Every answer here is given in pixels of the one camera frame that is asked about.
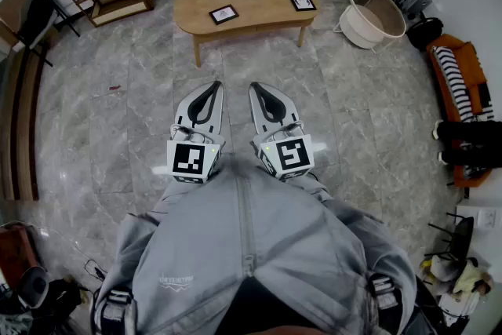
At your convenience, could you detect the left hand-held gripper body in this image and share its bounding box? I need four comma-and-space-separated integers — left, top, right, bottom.
150, 123, 227, 184

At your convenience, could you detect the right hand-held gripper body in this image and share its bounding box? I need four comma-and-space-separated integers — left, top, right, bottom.
250, 121, 328, 183

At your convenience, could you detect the black framed bird picture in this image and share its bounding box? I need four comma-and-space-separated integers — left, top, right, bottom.
208, 4, 240, 26

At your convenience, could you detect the black framed antler picture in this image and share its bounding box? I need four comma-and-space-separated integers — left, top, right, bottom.
285, 0, 318, 13

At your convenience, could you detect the person's left forearm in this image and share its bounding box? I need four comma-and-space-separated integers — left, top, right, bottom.
117, 176, 205, 232

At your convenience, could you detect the person's right forearm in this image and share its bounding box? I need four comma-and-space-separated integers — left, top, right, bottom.
289, 172, 389, 232

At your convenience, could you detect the person's grey jacket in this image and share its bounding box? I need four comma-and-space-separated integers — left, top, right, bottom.
92, 152, 419, 335

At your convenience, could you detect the white round basket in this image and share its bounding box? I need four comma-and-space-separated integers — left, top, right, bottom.
333, 0, 407, 54

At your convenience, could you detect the black backpack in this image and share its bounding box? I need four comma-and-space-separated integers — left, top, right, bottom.
406, 16, 445, 52

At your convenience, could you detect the brown wooden panel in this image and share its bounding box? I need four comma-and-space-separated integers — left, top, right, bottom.
0, 46, 52, 203

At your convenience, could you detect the black white striped blanket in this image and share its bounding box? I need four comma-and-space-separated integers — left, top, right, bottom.
431, 46, 495, 122

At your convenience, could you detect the black folding chair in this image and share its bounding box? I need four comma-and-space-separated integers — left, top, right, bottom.
15, 0, 82, 67

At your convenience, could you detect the orange sofa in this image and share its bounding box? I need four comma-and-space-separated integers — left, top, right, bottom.
426, 33, 496, 188

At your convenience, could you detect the black metal chair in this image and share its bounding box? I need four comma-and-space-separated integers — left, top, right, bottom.
424, 212, 475, 262

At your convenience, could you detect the brown wooden cabinet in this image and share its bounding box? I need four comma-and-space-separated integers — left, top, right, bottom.
0, 223, 42, 289

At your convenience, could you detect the black equipment clutter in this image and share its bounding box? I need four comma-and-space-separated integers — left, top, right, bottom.
0, 266, 93, 335

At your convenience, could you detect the yellow plush toy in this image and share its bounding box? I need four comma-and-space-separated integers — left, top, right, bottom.
419, 257, 495, 297

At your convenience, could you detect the black floor cable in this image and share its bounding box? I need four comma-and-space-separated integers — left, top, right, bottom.
84, 258, 107, 282

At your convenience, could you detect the person's left shoulder strap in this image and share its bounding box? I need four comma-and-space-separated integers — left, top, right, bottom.
100, 288, 136, 335

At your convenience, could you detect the person's shoulder strap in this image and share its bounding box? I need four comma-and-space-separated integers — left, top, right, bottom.
100, 288, 136, 335
368, 273, 403, 335

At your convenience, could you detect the person's right shoulder strap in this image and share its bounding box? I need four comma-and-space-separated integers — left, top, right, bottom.
368, 273, 403, 335

